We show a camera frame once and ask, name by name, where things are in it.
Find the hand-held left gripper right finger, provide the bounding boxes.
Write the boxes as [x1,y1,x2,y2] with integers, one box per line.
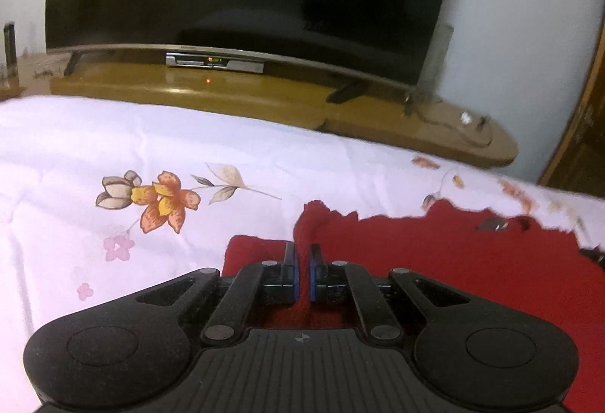
[308,243,473,343]

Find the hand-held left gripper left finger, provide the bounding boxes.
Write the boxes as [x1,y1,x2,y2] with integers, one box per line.
[135,240,301,348]

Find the red knitted sweater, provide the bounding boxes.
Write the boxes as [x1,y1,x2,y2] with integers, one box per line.
[221,199,605,413]

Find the white floral bedsheet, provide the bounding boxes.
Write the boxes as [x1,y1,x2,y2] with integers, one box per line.
[0,95,605,413]

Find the wooden television stand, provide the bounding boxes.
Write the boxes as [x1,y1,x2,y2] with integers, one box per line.
[0,49,519,169]

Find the silver set-top box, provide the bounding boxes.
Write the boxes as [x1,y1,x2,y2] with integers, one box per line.
[164,52,265,75]

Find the clear glass vase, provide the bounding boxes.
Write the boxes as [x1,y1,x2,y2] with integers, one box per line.
[415,22,455,104]

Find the brown wooden door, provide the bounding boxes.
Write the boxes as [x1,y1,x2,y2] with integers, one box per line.
[538,23,605,202]

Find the black cable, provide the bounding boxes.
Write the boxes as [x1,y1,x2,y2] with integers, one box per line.
[404,94,497,146]

